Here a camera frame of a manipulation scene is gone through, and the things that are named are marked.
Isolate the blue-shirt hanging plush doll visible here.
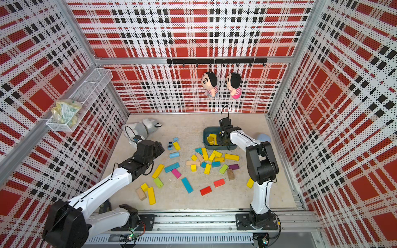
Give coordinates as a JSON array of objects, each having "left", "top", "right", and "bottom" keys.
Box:
[{"left": 201, "top": 72, "right": 218, "bottom": 98}]

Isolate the large yellow block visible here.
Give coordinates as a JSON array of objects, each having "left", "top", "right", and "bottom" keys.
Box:
[{"left": 152, "top": 164, "right": 164, "bottom": 179}]

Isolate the dark teal plastic bin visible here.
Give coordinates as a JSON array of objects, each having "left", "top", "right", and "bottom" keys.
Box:
[{"left": 203, "top": 127, "right": 238, "bottom": 150}]

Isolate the yellow-green packet in basket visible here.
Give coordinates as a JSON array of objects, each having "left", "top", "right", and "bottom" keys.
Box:
[{"left": 51, "top": 99, "right": 82, "bottom": 127}]

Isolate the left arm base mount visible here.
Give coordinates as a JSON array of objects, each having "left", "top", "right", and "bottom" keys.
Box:
[{"left": 111, "top": 214, "right": 156, "bottom": 231}]

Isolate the natural wood block near-left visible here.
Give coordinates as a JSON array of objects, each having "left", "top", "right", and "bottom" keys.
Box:
[{"left": 136, "top": 188, "right": 147, "bottom": 201}]

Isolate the light green block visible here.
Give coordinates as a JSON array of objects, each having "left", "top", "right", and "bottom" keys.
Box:
[{"left": 219, "top": 164, "right": 228, "bottom": 174}]

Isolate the green block near-left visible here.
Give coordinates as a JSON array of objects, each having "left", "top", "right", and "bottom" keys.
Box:
[{"left": 154, "top": 177, "right": 164, "bottom": 189}]

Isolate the black hook rail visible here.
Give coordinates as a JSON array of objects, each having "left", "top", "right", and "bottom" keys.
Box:
[{"left": 166, "top": 58, "right": 268, "bottom": 66}]

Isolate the yellow bar block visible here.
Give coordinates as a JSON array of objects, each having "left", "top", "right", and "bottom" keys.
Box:
[{"left": 173, "top": 142, "right": 181, "bottom": 151}]

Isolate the small yellow cube near-left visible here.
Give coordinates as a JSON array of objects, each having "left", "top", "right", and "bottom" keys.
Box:
[{"left": 141, "top": 183, "right": 148, "bottom": 192}]

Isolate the long yellow block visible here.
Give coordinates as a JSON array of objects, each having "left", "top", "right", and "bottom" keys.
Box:
[
  {"left": 147, "top": 187, "right": 156, "bottom": 205},
  {"left": 224, "top": 154, "right": 239, "bottom": 161}
]

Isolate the light blue cylinder block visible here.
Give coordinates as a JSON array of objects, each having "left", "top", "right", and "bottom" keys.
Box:
[{"left": 169, "top": 152, "right": 180, "bottom": 159}]

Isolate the yellow block pile centre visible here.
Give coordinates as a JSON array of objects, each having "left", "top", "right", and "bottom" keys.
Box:
[{"left": 209, "top": 150, "right": 225, "bottom": 162}]

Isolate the red block right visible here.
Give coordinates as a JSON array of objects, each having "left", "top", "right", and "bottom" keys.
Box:
[{"left": 214, "top": 179, "right": 225, "bottom": 188}]

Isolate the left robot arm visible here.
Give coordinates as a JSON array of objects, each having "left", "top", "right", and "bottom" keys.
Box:
[{"left": 42, "top": 139, "right": 164, "bottom": 248}]

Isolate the white wire wall basket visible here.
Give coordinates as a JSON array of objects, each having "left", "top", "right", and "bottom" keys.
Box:
[{"left": 46, "top": 68, "right": 113, "bottom": 132}]

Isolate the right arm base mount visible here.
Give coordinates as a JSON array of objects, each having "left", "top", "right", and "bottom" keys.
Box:
[{"left": 235, "top": 211, "right": 279, "bottom": 230}]

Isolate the magenta block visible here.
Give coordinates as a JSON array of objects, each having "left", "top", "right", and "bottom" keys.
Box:
[{"left": 171, "top": 169, "right": 182, "bottom": 179}]

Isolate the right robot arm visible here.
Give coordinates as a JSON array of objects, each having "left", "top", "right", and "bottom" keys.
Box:
[{"left": 217, "top": 117, "right": 279, "bottom": 221}]

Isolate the purple block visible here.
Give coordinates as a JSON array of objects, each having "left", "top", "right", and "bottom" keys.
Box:
[{"left": 228, "top": 164, "right": 239, "bottom": 170}]

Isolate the pink-shirt hanging plush doll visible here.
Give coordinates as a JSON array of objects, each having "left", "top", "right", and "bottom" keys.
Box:
[{"left": 226, "top": 72, "right": 242, "bottom": 99}]

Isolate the red block left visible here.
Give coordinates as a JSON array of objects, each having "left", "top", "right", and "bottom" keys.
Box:
[{"left": 200, "top": 186, "right": 212, "bottom": 196}]

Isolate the grey plush husky toy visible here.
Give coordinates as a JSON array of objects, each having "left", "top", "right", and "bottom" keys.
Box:
[{"left": 122, "top": 118, "right": 162, "bottom": 145}]

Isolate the red block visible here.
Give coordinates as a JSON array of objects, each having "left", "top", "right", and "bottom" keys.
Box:
[
  {"left": 214, "top": 179, "right": 225, "bottom": 188},
  {"left": 200, "top": 186, "right": 212, "bottom": 196}
]

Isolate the long teal block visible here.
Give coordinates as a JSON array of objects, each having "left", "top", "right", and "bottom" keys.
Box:
[{"left": 182, "top": 178, "right": 193, "bottom": 194}]

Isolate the brown wooden block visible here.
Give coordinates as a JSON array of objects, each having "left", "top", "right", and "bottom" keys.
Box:
[{"left": 226, "top": 168, "right": 235, "bottom": 181}]

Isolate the natural wood long block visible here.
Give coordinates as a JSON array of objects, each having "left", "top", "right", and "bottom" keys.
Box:
[{"left": 186, "top": 161, "right": 201, "bottom": 167}]

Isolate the light blue alarm clock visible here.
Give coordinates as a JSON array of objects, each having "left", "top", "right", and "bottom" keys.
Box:
[{"left": 257, "top": 133, "right": 271, "bottom": 142}]

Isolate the small teal block centre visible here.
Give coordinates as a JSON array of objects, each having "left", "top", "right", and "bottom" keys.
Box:
[{"left": 212, "top": 161, "right": 221, "bottom": 167}]

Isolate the yellow angled block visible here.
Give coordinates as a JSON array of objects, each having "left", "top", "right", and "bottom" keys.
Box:
[{"left": 202, "top": 148, "right": 209, "bottom": 161}]

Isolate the long yellow block by bin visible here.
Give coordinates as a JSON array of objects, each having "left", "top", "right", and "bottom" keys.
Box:
[{"left": 224, "top": 154, "right": 239, "bottom": 161}]

